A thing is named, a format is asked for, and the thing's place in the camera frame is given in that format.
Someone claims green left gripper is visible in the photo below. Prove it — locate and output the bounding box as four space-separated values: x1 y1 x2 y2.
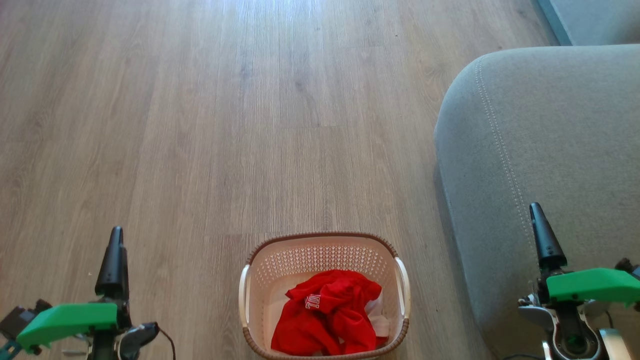
15 226 161 360

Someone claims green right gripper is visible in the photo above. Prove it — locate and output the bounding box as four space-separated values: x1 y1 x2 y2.
517 202 640 360

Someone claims red and white garment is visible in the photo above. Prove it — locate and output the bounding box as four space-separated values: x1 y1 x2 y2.
270 269 391 357

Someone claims grey fabric sofa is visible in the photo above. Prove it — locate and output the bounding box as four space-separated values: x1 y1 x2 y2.
434 44 640 360

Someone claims beige plastic laundry basket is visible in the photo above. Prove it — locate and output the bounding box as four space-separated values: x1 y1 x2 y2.
238 231 412 360

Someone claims thin black cable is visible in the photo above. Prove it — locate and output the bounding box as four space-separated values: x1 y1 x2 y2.
158 326 177 360

